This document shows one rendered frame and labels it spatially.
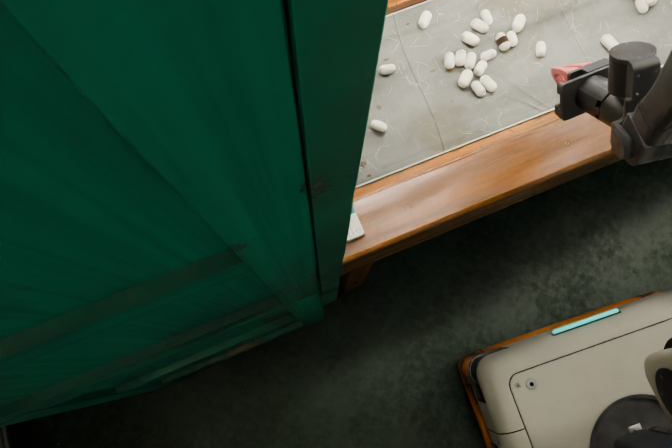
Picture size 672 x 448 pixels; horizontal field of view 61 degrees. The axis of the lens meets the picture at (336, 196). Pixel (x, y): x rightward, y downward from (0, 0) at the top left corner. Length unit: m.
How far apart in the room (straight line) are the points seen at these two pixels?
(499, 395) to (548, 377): 0.13
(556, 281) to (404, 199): 0.95
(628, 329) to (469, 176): 0.74
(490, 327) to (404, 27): 0.98
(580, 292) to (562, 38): 0.90
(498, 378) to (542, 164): 0.62
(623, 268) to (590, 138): 0.88
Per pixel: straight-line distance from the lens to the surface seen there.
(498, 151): 1.07
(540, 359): 1.54
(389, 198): 1.01
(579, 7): 1.29
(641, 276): 1.99
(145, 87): 0.17
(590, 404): 1.59
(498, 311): 1.81
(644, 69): 0.86
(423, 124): 1.09
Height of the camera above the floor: 1.73
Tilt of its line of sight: 75 degrees down
